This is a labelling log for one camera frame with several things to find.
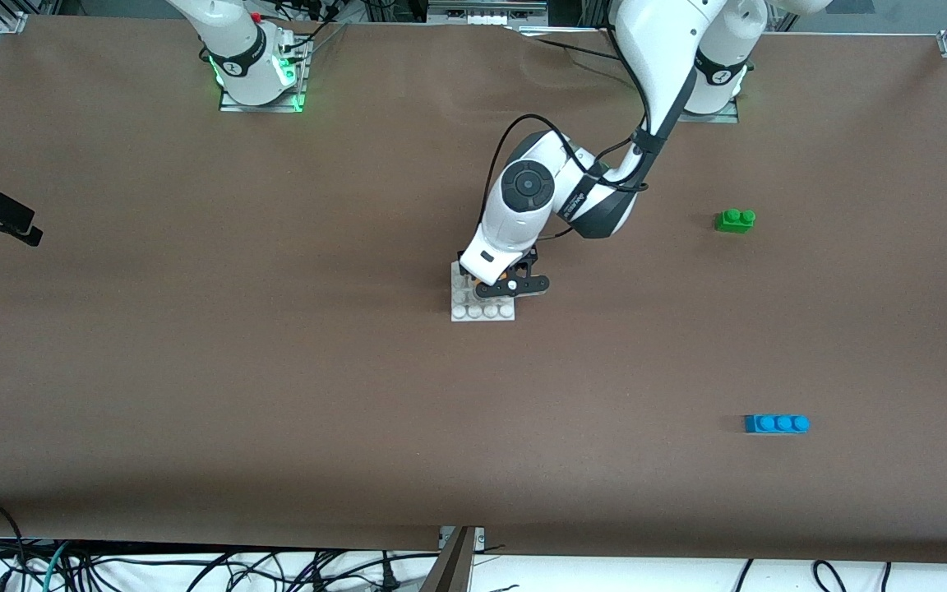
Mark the white studded base plate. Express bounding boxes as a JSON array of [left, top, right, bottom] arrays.
[[450, 261, 516, 322]]

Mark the thin black base cable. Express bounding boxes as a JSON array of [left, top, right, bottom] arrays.
[[280, 16, 353, 60], [515, 27, 632, 62]]

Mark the brown paper table cover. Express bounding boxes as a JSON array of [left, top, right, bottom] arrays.
[[0, 15, 947, 565]]

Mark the dark metal post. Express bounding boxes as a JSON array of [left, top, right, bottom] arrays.
[[418, 526, 476, 592]]

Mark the blue three-stud block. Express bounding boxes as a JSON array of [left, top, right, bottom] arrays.
[[743, 414, 811, 435]]

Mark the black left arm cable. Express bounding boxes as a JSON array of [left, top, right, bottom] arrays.
[[487, 113, 655, 198]]

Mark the grey equipment box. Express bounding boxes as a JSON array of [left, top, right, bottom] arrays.
[[427, 0, 550, 27]]

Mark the teal cable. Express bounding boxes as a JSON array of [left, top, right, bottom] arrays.
[[25, 540, 72, 592]]

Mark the small metal bracket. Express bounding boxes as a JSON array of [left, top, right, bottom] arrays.
[[438, 525, 487, 552]]

